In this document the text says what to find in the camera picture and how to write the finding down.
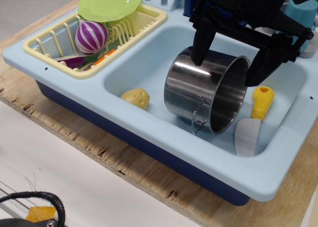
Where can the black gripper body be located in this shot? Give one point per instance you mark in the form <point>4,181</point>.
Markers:
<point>255,14</point>

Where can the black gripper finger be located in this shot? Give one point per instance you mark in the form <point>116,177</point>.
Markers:
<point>263,65</point>
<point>204,36</point>

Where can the stainless steel pot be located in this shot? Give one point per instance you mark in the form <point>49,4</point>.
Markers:
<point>209,95</point>

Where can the light blue toy sink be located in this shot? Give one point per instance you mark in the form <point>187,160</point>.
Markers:
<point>207,159</point>

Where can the grey toy faucet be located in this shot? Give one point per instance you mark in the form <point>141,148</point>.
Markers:
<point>284,41</point>

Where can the teal plastic cup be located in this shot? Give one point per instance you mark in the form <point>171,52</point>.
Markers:
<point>305,14</point>

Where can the toy potato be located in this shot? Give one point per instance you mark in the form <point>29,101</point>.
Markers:
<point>138,97</point>

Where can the orange toy carrot piece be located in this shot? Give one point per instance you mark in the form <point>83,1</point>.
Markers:
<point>101,59</point>

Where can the green plastic plate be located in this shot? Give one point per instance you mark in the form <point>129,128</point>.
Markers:
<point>106,10</point>

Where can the purple striped toy onion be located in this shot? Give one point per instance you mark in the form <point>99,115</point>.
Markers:
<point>91,37</point>

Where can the purple toy eggplant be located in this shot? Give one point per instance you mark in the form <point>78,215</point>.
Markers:
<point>75,61</point>

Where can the cream dish drying rack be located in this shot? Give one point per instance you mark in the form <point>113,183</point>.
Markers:
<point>58,40</point>

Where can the plywood board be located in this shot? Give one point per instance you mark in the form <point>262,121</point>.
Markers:
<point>103,182</point>

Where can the yellow tape piece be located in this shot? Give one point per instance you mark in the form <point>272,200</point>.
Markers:
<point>38,214</point>

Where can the yellow handled toy knife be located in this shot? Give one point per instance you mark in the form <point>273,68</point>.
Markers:
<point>247,129</point>

